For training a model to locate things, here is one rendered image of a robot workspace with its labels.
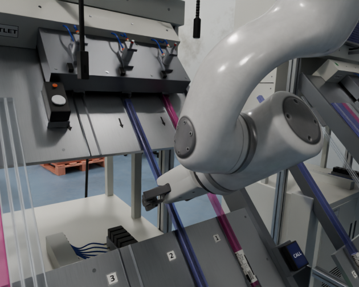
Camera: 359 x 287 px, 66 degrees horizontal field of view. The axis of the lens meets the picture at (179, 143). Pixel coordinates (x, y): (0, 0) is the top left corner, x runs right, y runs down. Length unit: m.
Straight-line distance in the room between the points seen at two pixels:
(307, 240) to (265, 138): 0.60
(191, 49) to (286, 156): 4.78
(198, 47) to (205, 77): 4.68
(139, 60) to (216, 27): 4.12
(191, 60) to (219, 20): 0.79
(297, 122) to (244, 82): 0.09
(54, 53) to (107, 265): 0.41
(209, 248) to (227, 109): 0.36
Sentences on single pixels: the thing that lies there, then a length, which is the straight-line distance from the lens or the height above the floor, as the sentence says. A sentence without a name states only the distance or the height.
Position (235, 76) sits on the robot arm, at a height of 1.13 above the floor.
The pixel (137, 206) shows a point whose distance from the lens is 1.11.
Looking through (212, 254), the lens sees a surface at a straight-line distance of 0.57.
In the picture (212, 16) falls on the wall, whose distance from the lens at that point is 4.88.
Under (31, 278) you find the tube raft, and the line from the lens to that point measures 0.46.
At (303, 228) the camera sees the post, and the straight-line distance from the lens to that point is 0.87.
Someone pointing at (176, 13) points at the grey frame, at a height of 1.34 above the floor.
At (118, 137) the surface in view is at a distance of 0.60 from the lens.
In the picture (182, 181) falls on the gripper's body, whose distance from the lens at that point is 0.43.
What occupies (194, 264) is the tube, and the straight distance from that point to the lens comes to 0.53.
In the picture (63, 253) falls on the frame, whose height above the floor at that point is 0.66.
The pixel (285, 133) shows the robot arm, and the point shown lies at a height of 1.08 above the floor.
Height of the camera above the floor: 1.12
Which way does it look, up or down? 11 degrees down
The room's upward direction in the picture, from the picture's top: 2 degrees clockwise
